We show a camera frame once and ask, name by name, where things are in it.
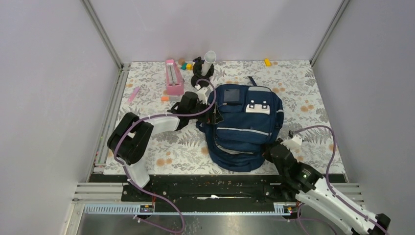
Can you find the brown round block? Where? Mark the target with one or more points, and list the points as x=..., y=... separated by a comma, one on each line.
x=181, y=61

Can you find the white cylinder on stand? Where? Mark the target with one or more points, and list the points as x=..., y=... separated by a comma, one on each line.
x=209, y=59

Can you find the yellow block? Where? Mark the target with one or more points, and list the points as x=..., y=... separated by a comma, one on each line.
x=267, y=62

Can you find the black round stand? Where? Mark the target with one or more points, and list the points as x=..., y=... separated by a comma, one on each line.
x=197, y=78

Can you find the pink rack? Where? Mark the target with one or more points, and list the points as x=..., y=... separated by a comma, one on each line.
x=174, y=79

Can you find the green block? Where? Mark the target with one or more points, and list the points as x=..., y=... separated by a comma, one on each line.
x=184, y=66

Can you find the navy blue backpack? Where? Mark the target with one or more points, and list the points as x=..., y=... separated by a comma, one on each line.
x=248, y=119

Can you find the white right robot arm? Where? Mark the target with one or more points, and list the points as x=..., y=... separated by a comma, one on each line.
x=303, y=182

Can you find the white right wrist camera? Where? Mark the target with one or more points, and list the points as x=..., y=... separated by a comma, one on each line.
x=293, y=143

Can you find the purple block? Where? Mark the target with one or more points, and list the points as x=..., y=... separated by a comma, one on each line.
x=198, y=60

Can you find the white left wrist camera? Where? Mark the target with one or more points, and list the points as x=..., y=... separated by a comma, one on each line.
x=203, y=93

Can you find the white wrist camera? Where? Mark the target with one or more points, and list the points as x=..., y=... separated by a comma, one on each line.
x=203, y=93
x=293, y=143

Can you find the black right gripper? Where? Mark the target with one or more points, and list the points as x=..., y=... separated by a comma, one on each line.
x=265, y=153

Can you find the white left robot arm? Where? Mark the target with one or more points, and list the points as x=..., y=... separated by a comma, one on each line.
x=129, y=140

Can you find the pink highlighter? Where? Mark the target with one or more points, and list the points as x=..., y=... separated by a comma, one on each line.
x=133, y=95

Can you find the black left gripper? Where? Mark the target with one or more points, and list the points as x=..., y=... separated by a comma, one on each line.
x=213, y=118

